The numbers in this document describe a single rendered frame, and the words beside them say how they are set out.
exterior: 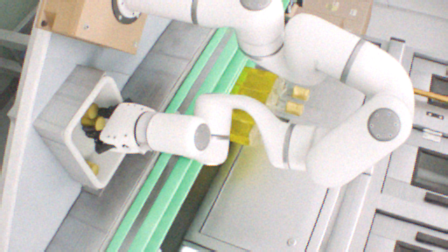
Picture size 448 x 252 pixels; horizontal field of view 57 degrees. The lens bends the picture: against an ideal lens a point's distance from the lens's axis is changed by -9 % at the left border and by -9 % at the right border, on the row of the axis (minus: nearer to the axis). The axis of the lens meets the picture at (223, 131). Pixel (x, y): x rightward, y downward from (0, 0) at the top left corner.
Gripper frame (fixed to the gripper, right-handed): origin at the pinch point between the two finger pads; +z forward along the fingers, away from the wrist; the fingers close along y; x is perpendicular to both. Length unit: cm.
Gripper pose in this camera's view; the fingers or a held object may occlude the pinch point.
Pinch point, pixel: (97, 122)
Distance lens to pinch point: 101.1
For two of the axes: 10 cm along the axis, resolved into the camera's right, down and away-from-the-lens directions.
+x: -3.8, -6.0, -7.1
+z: -8.4, -1.1, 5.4
